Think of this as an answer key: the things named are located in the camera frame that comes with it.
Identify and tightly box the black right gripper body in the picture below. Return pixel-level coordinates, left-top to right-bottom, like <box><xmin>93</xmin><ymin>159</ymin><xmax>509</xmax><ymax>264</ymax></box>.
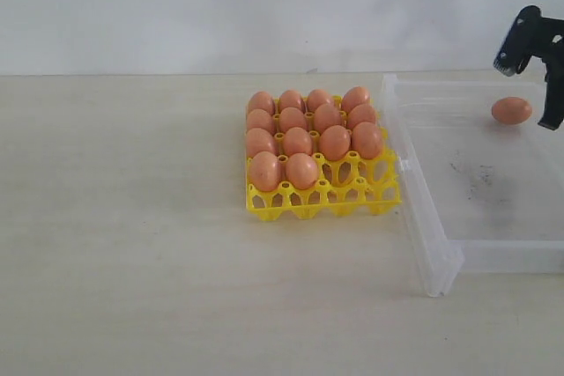
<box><xmin>541</xmin><ymin>18</ymin><xmax>563</xmax><ymax>106</ymax></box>

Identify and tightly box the clear plastic bin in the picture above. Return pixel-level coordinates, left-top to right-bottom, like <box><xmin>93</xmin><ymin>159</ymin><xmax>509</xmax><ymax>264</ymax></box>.
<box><xmin>379</xmin><ymin>74</ymin><xmax>563</xmax><ymax>297</ymax></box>

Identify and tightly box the brown egg packed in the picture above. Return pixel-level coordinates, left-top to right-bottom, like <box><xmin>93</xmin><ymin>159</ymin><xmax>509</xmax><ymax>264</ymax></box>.
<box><xmin>278</xmin><ymin>89</ymin><xmax>306</xmax><ymax>113</ymax></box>
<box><xmin>247</xmin><ymin>91</ymin><xmax>276</xmax><ymax>115</ymax></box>
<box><xmin>306</xmin><ymin>89</ymin><xmax>334</xmax><ymax>113</ymax></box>
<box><xmin>340</xmin><ymin>86</ymin><xmax>370</xmax><ymax>114</ymax></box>

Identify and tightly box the yellow plastic egg tray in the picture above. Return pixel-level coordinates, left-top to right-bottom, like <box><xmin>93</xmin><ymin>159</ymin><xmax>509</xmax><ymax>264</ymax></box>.
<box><xmin>244</xmin><ymin>93</ymin><xmax>403</xmax><ymax>222</ymax></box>

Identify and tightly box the brown egg second row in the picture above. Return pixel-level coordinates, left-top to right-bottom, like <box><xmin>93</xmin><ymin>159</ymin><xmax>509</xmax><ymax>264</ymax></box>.
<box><xmin>352</xmin><ymin>122</ymin><xmax>384</xmax><ymax>159</ymax></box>

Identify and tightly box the brown egg back row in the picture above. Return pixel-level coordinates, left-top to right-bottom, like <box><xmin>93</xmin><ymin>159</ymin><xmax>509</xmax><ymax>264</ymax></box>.
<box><xmin>346</xmin><ymin>103</ymin><xmax>378</xmax><ymax>130</ymax></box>

